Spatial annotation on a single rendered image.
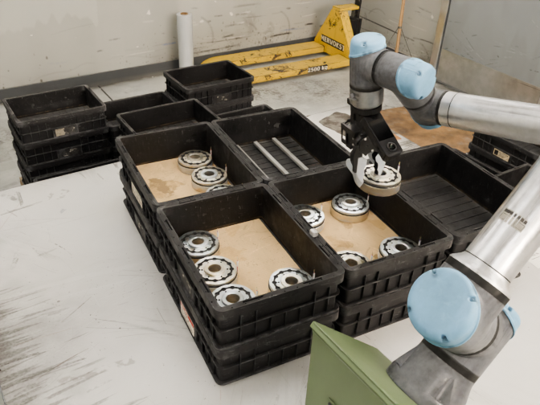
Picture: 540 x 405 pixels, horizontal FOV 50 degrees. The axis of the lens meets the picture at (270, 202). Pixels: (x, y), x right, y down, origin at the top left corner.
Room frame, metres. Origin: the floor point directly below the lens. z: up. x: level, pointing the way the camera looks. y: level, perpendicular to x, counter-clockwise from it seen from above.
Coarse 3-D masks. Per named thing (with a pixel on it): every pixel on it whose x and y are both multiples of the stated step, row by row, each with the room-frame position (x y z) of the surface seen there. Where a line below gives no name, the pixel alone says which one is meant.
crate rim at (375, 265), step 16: (304, 176) 1.34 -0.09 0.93; (416, 208) 1.20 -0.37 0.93; (304, 224) 1.11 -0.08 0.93; (432, 224) 1.14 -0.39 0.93; (320, 240) 1.05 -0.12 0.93; (448, 240) 1.07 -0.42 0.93; (336, 256) 1.00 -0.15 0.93; (384, 256) 1.00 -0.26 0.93; (400, 256) 1.01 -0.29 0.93; (416, 256) 1.03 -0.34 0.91; (352, 272) 0.95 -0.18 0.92; (368, 272) 0.97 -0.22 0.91
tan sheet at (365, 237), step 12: (324, 204) 1.35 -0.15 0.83; (372, 216) 1.31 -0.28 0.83; (324, 228) 1.24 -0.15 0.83; (336, 228) 1.24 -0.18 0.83; (348, 228) 1.24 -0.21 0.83; (360, 228) 1.25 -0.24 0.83; (372, 228) 1.25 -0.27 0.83; (384, 228) 1.25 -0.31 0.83; (336, 240) 1.19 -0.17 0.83; (348, 240) 1.19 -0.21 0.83; (360, 240) 1.19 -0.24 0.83; (372, 240) 1.20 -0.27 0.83; (360, 252) 1.14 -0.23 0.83
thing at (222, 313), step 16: (224, 192) 1.24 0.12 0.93; (240, 192) 1.25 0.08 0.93; (272, 192) 1.25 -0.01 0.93; (160, 208) 1.15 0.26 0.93; (288, 208) 1.18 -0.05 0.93; (160, 224) 1.12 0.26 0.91; (176, 240) 1.03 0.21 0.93; (192, 272) 0.92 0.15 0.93; (336, 272) 0.94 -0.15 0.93; (208, 288) 0.87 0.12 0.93; (288, 288) 0.89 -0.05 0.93; (304, 288) 0.89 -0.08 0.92; (320, 288) 0.91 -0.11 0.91; (208, 304) 0.84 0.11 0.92; (240, 304) 0.83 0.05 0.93; (256, 304) 0.84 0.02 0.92; (272, 304) 0.86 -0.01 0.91; (224, 320) 0.81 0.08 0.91
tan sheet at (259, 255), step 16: (240, 224) 1.24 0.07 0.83; (256, 224) 1.24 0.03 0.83; (224, 240) 1.17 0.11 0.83; (240, 240) 1.17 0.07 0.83; (256, 240) 1.17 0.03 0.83; (272, 240) 1.18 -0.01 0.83; (224, 256) 1.10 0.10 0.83; (240, 256) 1.11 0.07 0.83; (256, 256) 1.11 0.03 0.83; (272, 256) 1.11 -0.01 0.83; (288, 256) 1.11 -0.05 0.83; (240, 272) 1.05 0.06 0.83; (256, 272) 1.05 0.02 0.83; (272, 272) 1.05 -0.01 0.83
